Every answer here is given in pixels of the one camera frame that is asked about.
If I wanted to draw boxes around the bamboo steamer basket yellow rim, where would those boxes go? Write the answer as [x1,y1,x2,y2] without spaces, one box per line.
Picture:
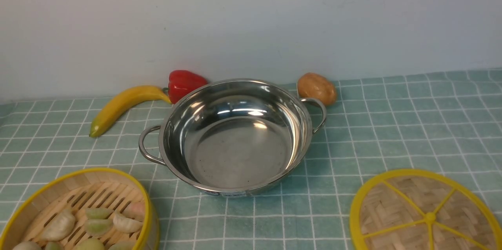
[1,168,160,250]

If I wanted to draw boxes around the woven bamboo lid yellow rim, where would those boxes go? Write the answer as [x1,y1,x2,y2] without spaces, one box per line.
[349,169,502,250]

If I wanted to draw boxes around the stainless steel pot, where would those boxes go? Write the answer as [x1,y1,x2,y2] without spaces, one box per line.
[138,78,327,197]

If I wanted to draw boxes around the brown potato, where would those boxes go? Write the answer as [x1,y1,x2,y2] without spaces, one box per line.
[296,73,337,106]

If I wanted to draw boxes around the red bell pepper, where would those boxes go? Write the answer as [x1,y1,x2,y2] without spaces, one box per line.
[162,70,208,104]

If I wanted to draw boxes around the yellow banana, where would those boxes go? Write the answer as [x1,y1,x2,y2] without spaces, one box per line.
[89,86,171,138]

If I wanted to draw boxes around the pinkish dumpling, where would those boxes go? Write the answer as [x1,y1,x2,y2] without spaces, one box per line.
[122,201,146,222]

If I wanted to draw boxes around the white dumpling right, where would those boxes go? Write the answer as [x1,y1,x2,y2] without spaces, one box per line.
[113,212,143,234]

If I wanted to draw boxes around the white dumpling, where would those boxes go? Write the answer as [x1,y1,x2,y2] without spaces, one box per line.
[113,212,143,234]
[40,208,76,241]

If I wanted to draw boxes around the green dumpling upper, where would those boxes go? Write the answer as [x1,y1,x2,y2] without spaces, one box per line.
[85,208,113,220]

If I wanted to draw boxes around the green checkered tablecloth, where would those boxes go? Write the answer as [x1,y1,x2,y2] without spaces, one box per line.
[0,69,501,250]

